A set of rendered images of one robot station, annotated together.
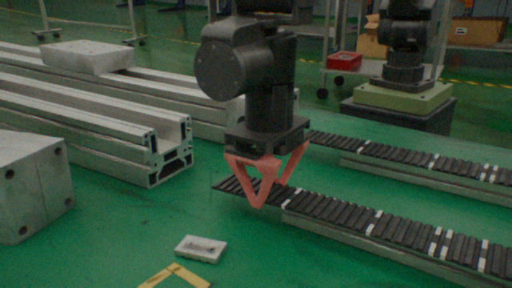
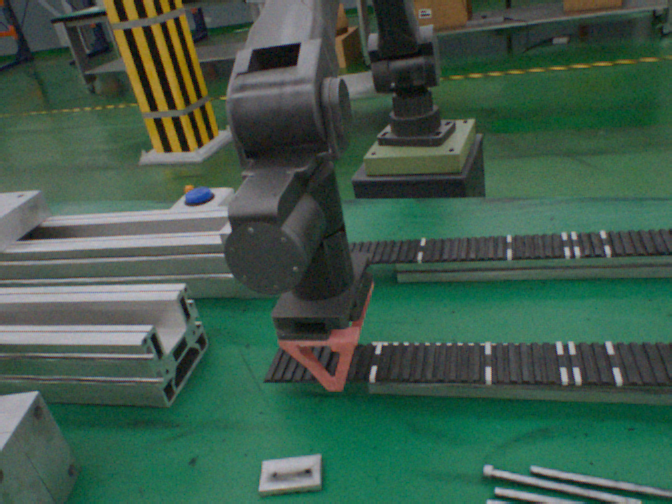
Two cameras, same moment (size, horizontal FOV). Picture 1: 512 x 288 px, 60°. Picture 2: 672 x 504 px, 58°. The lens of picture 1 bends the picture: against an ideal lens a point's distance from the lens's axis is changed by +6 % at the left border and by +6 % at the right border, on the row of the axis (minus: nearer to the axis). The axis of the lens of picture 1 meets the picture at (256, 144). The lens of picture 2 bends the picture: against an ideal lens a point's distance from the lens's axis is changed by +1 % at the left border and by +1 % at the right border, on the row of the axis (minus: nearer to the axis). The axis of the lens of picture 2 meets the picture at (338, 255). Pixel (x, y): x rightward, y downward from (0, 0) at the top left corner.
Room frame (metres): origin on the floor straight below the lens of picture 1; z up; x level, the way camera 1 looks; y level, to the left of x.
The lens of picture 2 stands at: (0.04, 0.07, 1.17)
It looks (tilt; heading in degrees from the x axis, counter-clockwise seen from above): 29 degrees down; 347
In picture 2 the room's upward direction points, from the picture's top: 11 degrees counter-clockwise
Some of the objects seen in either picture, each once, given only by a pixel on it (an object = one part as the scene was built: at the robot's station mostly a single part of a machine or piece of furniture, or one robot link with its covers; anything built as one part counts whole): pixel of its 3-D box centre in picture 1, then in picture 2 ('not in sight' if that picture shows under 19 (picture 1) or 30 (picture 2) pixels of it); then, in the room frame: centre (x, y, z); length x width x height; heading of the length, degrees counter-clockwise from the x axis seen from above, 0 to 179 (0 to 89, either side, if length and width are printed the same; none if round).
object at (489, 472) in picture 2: not in sight; (557, 487); (0.29, -0.12, 0.78); 0.11 x 0.01 x 0.01; 48
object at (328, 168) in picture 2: (267, 58); (302, 202); (0.47, -0.01, 0.98); 0.07 x 0.06 x 0.07; 148
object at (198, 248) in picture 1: (201, 249); (291, 475); (0.39, 0.06, 0.78); 0.05 x 0.03 x 0.01; 71
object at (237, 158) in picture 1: (262, 168); (329, 339); (0.46, -0.01, 0.85); 0.07 x 0.07 x 0.09; 58
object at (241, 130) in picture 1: (269, 110); (318, 264); (0.47, -0.02, 0.92); 0.10 x 0.07 x 0.07; 148
